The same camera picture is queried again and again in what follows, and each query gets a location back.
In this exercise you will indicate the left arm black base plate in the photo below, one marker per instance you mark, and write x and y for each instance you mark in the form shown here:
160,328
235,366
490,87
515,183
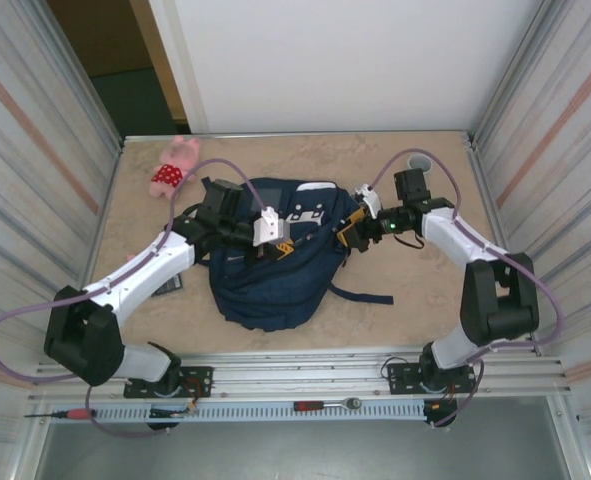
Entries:
200,375

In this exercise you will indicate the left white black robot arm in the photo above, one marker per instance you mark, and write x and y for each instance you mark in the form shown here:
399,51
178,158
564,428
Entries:
150,270

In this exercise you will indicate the corrugated side panel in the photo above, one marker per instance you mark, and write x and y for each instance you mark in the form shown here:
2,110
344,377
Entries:
565,200
25,200

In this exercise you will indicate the aluminium frame rail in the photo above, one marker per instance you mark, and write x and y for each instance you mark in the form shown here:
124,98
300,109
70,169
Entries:
300,372

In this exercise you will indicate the pink plush toy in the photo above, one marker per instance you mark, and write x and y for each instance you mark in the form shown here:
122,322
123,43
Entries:
170,175

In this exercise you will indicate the grey cup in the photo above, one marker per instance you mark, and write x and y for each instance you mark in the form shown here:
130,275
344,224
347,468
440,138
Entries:
420,161

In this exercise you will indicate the navy blue backpack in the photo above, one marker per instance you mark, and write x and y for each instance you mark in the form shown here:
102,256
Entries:
275,290

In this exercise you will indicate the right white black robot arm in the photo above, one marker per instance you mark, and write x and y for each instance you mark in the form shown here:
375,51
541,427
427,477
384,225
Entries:
455,235

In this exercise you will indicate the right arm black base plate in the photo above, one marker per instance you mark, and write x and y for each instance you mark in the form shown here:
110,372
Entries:
400,375

